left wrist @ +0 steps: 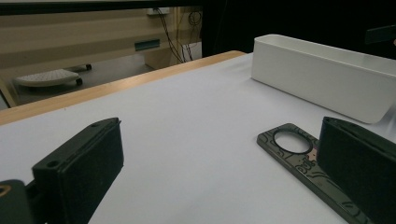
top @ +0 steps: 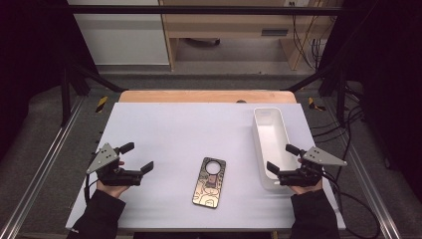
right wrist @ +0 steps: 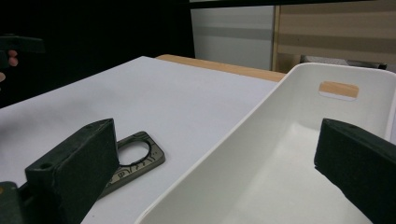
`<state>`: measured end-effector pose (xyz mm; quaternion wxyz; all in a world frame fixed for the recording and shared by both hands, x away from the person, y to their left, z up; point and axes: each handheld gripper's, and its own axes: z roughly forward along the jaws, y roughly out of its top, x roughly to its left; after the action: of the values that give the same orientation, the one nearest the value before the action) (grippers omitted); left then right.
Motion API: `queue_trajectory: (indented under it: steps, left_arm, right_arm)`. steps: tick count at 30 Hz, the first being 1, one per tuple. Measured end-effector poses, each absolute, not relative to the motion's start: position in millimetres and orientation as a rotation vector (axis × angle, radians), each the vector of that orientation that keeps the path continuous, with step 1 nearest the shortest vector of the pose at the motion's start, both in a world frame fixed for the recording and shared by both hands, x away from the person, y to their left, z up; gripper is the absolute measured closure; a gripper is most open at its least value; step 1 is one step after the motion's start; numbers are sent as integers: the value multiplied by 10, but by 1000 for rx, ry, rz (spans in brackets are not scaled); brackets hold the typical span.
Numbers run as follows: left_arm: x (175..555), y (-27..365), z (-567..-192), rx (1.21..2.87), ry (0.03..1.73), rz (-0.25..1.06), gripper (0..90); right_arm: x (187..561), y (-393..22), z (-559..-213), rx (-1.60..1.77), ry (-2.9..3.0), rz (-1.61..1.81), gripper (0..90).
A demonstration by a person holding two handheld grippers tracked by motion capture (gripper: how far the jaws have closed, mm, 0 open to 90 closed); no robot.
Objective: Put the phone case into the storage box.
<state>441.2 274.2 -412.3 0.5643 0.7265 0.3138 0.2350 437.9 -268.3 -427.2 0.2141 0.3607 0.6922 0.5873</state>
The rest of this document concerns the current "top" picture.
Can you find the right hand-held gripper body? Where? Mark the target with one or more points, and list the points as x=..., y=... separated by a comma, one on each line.
x=308, y=172

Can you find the white plastic bin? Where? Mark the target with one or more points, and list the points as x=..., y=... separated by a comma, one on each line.
x=272, y=132

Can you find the person's left hand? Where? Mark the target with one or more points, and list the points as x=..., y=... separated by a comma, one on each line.
x=112, y=191

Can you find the white cabinet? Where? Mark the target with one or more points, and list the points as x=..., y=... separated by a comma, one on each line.
x=122, y=36

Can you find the wooden table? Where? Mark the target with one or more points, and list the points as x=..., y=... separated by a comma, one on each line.
x=199, y=96

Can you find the yellow black hazard tape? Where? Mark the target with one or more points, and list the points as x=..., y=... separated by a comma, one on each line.
x=313, y=104
x=101, y=104

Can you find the aluminium floor rail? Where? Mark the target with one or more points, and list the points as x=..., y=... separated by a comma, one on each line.
x=371, y=192
x=43, y=166

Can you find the patterned gold phone case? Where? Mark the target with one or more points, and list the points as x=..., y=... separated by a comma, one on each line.
x=205, y=195

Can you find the light wooden desk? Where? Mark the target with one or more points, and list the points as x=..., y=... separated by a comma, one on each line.
x=232, y=23

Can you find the black metal stand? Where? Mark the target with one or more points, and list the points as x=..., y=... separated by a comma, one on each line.
x=68, y=96
x=340, y=96

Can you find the black curtain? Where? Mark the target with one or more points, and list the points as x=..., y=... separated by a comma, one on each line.
x=30, y=59
x=391, y=83

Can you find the person's right hand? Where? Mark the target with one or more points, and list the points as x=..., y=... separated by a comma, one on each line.
x=303, y=190

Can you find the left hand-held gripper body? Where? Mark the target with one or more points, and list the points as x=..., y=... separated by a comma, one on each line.
x=107, y=166

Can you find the black horizontal frame bar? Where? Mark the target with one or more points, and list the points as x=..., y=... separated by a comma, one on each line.
x=199, y=10

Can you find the white table cover sheet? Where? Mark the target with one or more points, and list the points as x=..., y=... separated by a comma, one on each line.
x=185, y=132

